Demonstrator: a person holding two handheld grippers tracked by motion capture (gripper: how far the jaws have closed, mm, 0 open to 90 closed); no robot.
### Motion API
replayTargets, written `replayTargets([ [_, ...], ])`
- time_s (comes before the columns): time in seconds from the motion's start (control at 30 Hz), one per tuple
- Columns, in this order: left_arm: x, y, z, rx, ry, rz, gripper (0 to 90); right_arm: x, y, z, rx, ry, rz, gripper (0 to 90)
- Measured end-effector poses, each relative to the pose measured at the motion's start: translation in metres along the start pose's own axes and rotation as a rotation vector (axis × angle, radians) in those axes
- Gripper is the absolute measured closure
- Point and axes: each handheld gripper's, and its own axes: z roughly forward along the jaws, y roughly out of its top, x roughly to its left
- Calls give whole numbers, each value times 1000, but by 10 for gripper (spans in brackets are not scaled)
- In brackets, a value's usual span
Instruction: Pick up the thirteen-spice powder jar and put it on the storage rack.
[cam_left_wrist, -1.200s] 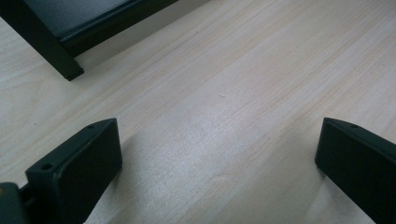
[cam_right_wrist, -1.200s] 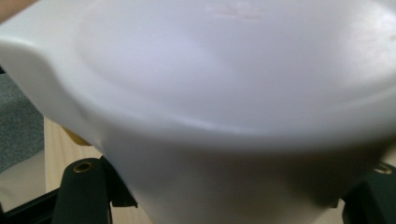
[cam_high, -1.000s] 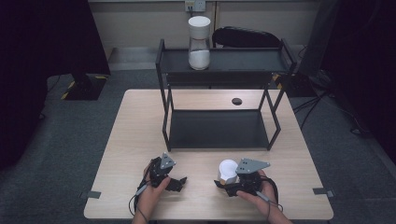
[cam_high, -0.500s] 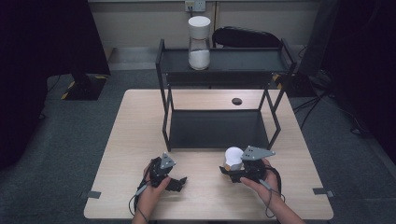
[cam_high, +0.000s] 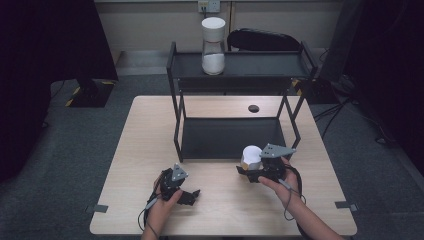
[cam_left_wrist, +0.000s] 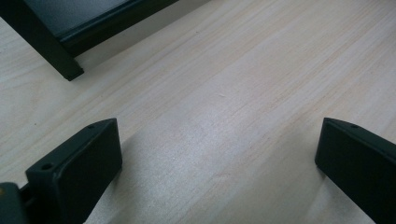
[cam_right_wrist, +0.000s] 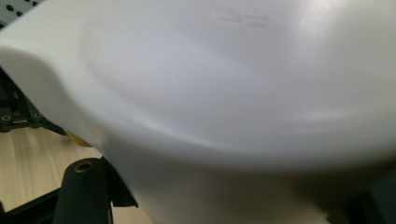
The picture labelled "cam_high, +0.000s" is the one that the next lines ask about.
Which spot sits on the black chair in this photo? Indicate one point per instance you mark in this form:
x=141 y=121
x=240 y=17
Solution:
x=263 y=40

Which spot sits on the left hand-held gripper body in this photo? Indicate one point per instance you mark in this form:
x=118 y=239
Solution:
x=170 y=188

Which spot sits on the white wall socket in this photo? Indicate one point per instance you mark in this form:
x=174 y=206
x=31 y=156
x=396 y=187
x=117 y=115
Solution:
x=213 y=5

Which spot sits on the black two-tier metal rack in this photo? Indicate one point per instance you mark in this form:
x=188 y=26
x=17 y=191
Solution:
x=253 y=65

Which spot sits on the person's left hand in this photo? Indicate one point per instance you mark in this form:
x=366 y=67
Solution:
x=161 y=210

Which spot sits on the grey tape strip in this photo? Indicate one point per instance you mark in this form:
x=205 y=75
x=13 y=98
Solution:
x=98 y=209
x=345 y=205

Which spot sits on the person's right hand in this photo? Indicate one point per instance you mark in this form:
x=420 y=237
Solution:
x=288 y=190

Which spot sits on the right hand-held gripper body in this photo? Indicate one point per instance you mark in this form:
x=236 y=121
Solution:
x=273 y=166

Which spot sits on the black stand base with striped tape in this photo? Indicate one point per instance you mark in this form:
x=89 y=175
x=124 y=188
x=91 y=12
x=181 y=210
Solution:
x=91 y=95
x=321 y=91

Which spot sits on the white-lidded jar of white powder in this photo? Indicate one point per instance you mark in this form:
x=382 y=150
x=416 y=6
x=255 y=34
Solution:
x=213 y=46

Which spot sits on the paper cup with white lid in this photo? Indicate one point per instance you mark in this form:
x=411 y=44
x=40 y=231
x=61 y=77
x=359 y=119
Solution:
x=251 y=156

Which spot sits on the dark curtain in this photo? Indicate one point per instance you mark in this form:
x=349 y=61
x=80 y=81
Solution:
x=40 y=66
x=393 y=66

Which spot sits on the dark grey upright panel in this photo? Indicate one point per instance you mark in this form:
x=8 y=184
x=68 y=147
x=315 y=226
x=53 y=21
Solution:
x=340 y=40

